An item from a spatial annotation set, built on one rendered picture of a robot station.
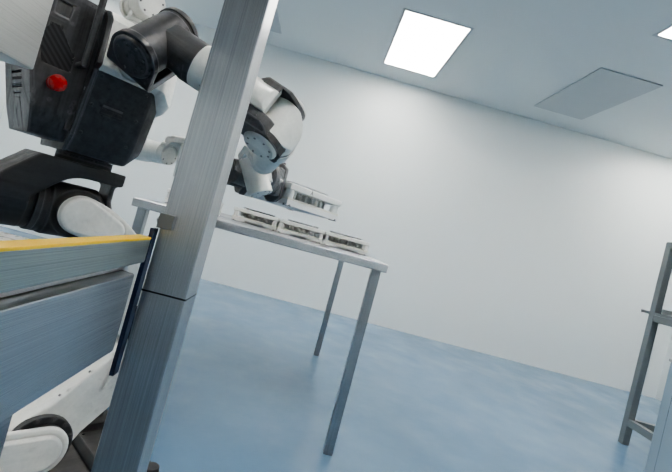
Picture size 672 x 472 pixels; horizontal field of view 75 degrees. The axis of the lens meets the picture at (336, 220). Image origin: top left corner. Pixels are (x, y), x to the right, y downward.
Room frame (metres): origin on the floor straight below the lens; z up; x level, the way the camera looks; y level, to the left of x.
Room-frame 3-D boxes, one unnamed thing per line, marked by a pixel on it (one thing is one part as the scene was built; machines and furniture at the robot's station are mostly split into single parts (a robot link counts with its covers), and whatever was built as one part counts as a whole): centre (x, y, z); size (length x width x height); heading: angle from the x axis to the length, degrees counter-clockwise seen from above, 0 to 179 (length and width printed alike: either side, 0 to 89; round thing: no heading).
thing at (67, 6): (0.99, 0.62, 1.11); 0.34 x 0.30 x 0.36; 49
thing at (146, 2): (1.03, 0.58, 1.31); 0.10 x 0.07 x 0.09; 49
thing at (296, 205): (1.50, 0.17, 0.98); 0.24 x 0.24 x 0.02; 48
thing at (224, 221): (2.59, 0.34, 0.83); 1.50 x 1.10 x 0.04; 4
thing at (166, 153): (1.31, 0.50, 1.03); 0.13 x 0.07 x 0.09; 67
